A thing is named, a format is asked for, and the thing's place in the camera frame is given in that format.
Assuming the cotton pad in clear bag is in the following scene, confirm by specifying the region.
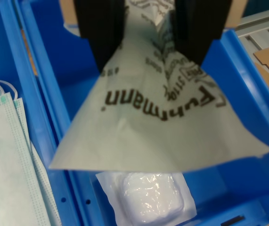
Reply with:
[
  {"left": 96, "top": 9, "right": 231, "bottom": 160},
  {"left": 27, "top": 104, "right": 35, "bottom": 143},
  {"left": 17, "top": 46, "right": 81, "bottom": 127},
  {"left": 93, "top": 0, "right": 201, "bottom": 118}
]
[{"left": 95, "top": 171, "right": 198, "bottom": 226}]

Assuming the pale green face mask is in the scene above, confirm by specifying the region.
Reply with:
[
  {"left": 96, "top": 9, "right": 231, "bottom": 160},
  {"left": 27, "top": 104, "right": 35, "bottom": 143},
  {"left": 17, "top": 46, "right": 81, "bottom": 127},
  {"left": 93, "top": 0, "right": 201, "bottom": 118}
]
[
  {"left": 13, "top": 97, "right": 61, "bottom": 226},
  {"left": 0, "top": 93, "right": 47, "bottom": 226}
]

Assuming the blue bin holding cotton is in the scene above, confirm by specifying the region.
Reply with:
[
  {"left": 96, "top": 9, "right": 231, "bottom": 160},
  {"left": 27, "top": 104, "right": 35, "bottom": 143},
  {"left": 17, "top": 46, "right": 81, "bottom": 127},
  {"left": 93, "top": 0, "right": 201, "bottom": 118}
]
[{"left": 14, "top": 0, "right": 269, "bottom": 226}]

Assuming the white printed cotton packet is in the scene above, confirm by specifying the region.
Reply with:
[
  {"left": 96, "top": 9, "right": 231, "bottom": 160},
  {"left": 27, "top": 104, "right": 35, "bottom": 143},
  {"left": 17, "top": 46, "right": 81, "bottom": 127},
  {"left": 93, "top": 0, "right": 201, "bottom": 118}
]
[{"left": 48, "top": 0, "right": 269, "bottom": 174}]

